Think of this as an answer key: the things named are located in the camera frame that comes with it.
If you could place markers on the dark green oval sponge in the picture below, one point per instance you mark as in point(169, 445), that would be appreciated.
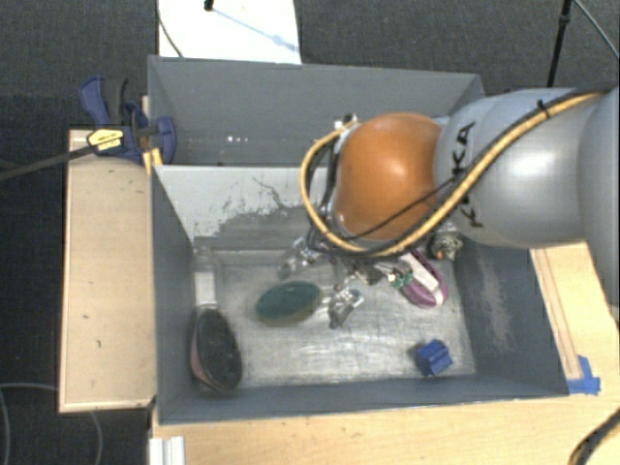
point(287, 303)

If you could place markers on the black and pink oval scrubber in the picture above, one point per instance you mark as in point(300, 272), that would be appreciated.
point(217, 349)

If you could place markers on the blue block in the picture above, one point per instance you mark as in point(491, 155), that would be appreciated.
point(434, 357)

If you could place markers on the pale wood board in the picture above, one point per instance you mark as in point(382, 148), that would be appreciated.
point(109, 279)

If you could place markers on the grey metal bin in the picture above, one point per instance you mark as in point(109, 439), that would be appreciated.
point(368, 351)

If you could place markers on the purple and white brush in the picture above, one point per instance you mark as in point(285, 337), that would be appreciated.
point(426, 286)

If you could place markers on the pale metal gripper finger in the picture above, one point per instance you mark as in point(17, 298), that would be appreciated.
point(343, 308)
point(294, 262)

